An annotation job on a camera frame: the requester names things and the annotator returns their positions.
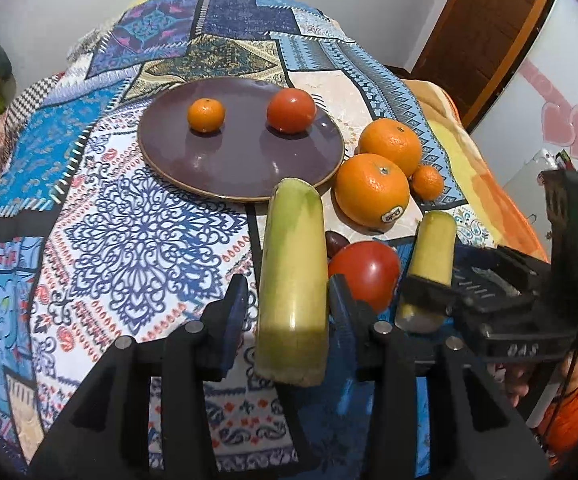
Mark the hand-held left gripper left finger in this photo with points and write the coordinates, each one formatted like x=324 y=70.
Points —
x=236 y=310

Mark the white fridge with heart stickers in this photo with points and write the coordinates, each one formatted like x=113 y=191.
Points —
x=544 y=105

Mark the brown wooden door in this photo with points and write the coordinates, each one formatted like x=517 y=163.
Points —
x=489 y=25

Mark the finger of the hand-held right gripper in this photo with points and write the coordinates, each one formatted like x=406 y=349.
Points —
x=476 y=265
x=429 y=290

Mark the white plastic container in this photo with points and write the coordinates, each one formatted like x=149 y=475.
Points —
x=526 y=185

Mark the patchwork printed blanket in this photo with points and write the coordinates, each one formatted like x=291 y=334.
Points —
x=134 y=240

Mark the orange fleece blanket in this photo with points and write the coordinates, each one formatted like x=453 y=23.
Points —
x=479 y=170

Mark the purple round plate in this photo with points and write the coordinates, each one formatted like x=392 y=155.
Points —
x=239 y=160

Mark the black white houndstooth cloth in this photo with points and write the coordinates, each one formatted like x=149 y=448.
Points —
x=31 y=92

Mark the person's right hand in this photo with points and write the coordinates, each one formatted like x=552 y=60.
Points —
x=519 y=385

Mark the yellow-green banana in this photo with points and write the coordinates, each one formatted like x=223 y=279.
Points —
x=436 y=245
x=294 y=280

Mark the small mandarin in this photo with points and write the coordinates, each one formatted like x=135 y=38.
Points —
x=427 y=182
x=206 y=115

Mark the red tomato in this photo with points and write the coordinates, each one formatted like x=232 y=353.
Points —
x=291 y=110
x=366 y=270

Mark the large orange with sticker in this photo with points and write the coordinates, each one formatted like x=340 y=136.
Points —
x=369 y=187

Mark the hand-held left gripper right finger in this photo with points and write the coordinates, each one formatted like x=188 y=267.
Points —
x=339 y=305

